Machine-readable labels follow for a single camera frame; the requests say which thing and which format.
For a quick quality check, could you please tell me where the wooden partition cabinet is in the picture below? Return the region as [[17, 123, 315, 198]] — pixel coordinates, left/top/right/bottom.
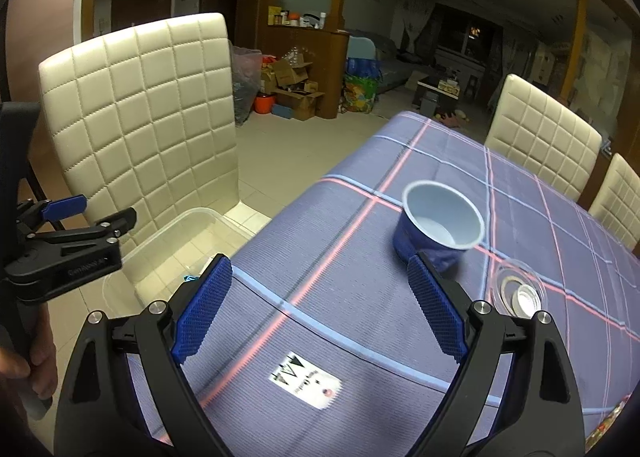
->
[[258, 26, 349, 119]]

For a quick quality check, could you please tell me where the cream chair far right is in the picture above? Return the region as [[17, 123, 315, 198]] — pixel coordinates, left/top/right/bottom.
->
[[589, 153, 640, 251]]

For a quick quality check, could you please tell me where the clear plastic trash bin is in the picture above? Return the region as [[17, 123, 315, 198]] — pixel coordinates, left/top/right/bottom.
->
[[102, 208, 253, 317]]

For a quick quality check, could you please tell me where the cardboard box pile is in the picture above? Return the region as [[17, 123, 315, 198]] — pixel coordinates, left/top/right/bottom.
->
[[259, 48, 324, 121]]

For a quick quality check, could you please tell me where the pink plastic bag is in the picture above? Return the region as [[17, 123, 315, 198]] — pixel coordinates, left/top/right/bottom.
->
[[231, 46, 262, 126]]

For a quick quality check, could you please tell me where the blue paper cup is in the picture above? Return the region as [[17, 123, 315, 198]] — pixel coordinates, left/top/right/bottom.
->
[[393, 180, 486, 272]]

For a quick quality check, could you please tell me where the cream chair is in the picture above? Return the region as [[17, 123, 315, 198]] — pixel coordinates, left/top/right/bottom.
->
[[485, 74, 602, 202], [38, 13, 268, 255], [589, 153, 640, 251]]

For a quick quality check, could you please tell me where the plaid purple tablecloth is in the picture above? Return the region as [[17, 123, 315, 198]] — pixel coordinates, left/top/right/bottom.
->
[[182, 113, 639, 456]]

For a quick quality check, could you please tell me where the orange bucket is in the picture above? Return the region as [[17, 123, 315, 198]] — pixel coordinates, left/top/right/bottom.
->
[[254, 94, 276, 115]]

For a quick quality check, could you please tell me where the white sticker label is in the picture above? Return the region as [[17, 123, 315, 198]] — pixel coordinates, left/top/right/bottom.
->
[[269, 352, 342, 409]]

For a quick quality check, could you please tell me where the cream chair far middle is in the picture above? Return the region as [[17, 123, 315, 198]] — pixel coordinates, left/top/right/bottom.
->
[[485, 74, 602, 202]]

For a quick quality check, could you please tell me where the colourful blue green bag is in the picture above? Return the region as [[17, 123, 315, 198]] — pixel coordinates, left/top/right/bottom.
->
[[341, 58, 382, 114]]

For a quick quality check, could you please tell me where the cream chair at left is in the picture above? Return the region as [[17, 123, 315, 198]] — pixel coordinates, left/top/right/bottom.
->
[[38, 13, 268, 255]]

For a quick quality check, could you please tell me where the person's left hand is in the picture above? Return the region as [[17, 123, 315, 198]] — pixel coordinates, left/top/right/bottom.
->
[[1, 304, 58, 399]]

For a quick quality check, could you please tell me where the clear glass ashtray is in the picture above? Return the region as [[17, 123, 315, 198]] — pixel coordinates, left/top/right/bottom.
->
[[488, 259, 548, 319]]

